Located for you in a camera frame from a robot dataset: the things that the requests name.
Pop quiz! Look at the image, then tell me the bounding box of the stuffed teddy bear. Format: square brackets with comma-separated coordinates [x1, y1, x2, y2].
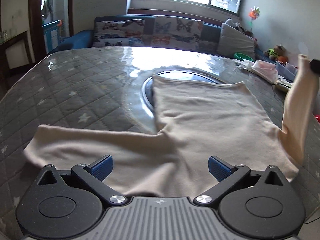
[264, 45, 288, 63]

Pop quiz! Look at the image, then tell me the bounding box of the butterfly cushion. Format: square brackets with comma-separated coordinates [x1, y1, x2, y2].
[93, 19, 145, 47]
[142, 16, 203, 51]

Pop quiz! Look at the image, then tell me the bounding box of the blue cabinet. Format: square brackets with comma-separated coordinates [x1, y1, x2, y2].
[42, 20, 62, 54]

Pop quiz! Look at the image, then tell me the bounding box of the cream long-sleeve shirt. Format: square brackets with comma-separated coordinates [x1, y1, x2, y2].
[24, 55, 319, 198]

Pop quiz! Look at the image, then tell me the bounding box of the round black induction cooktop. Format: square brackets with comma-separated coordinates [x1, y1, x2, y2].
[141, 68, 227, 116]

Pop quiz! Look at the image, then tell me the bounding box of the colourful pinwheel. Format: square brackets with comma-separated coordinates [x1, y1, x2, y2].
[248, 7, 260, 31]

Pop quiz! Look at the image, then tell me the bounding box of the grey quilted star table cover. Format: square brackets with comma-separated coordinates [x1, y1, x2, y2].
[1, 47, 319, 239]

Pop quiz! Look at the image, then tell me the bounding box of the pink item in plastic bag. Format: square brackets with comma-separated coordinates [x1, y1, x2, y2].
[238, 60, 279, 84]

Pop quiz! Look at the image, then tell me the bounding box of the dark door frame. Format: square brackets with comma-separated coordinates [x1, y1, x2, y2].
[28, 0, 74, 63]

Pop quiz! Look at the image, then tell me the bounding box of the right butterfly cushion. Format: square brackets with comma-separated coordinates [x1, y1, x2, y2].
[142, 16, 203, 51]

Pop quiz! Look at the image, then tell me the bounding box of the dark wooden desk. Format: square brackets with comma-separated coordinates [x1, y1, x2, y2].
[1, 31, 34, 94]

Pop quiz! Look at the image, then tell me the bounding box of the grey pillow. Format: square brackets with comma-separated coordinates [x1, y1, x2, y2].
[217, 18, 255, 59]

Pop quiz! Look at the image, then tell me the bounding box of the green bowl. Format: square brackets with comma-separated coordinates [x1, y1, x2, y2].
[234, 53, 254, 62]

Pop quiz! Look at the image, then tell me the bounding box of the blue sofa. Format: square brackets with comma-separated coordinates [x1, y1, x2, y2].
[54, 15, 268, 61]

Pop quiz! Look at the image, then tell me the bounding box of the blue plastic box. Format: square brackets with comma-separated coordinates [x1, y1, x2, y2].
[276, 62, 298, 82]

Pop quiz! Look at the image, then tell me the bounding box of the left butterfly cushion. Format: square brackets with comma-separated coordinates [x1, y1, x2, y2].
[93, 19, 145, 47]

